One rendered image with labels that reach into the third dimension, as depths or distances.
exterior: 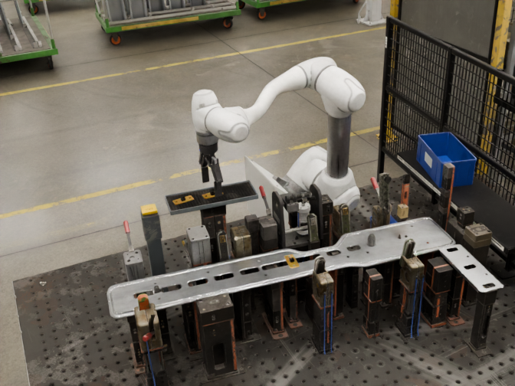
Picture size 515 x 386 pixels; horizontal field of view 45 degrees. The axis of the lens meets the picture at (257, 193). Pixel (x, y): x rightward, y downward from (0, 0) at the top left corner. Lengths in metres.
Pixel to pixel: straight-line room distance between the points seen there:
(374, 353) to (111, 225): 2.69
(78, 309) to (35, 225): 2.13
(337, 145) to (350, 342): 0.85
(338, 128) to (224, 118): 0.63
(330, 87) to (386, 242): 0.67
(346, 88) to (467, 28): 2.26
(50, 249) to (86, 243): 0.25
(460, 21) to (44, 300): 3.32
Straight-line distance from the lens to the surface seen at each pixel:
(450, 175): 2.79
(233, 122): 2.26
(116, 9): 9.05
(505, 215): 2.82
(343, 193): 2.97
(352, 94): 2.56
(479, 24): 4.64
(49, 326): 2.83
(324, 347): 2.49
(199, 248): 2.46
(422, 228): 2.71
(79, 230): 4.75
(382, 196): 2.66
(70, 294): 2.97
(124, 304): 2.36
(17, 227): 4.97
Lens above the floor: 2.46
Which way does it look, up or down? 30 degrees down
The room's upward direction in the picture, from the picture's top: 3 degrees counter-clockwise
